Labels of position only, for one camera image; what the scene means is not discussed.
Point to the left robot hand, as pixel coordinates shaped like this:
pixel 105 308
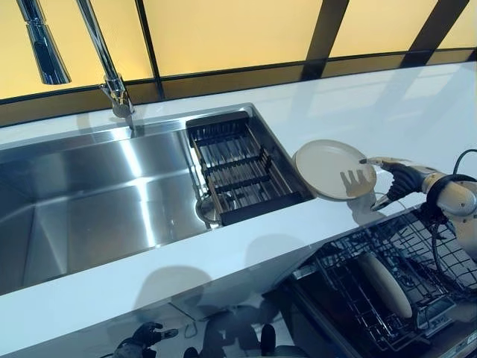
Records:
pixel 151 333

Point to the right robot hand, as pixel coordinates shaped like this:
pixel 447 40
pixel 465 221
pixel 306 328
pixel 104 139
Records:
pixel 404 179

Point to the cream ceramic plate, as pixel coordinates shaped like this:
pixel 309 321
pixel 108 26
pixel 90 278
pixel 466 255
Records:
pixel 331 171
pixel 387 287

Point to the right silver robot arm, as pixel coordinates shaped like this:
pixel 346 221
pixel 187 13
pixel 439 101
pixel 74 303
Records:
pixel 458 197

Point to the black dishwasher plate rack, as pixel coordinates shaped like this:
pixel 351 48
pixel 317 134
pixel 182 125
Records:
pixel 354 298

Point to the glossy white cabinet front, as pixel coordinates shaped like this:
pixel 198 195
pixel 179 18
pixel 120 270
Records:
pixel 223 313

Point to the round steel sink strainer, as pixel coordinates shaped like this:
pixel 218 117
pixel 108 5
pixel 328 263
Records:
pixel 206 212

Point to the stainless steel sink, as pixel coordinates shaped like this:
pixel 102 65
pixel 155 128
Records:
pixel 93 209

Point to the black dish drying rack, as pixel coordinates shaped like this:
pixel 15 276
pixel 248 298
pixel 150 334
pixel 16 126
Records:
pixel 242 171

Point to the chrome kitchen faucet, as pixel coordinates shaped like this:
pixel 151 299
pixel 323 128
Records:
pixel 108 67

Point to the dark brown window frame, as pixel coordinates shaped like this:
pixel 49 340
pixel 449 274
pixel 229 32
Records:
pixel 324 33

